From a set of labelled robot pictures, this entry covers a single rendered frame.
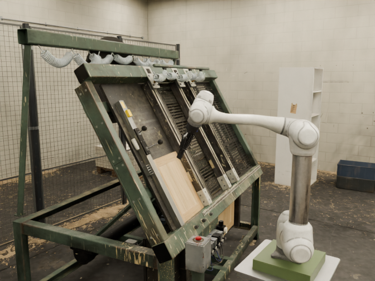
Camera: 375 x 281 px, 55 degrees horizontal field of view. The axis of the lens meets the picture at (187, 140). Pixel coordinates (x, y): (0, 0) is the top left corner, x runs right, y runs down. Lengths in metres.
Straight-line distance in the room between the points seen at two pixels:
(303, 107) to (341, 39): 1.86
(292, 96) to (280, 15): 2.24
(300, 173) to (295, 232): 0.32
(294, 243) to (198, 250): 0.54
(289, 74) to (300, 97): 0.44
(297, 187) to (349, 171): 4.70
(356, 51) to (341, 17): 0.71
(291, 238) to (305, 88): 4.48
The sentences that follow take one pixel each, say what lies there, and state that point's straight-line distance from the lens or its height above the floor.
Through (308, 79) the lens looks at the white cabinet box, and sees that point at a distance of 6.26.
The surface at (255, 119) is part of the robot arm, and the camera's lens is 2.03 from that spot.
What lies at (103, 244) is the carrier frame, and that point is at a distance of 2.53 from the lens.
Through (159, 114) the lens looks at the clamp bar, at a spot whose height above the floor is 1.60.
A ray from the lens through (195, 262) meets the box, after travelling 2.19.
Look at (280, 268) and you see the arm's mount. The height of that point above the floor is 0.81.
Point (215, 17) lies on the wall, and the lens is 8.69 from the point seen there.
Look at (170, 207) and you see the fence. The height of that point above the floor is 1.02.
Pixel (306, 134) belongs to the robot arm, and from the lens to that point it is 1.85.
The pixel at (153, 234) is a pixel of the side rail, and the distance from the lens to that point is 2.26.
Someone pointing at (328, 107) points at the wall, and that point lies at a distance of 7.63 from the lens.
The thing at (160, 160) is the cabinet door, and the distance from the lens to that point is 2.57.
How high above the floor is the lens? 1.87
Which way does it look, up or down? 10 degrees down
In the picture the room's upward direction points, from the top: straight up
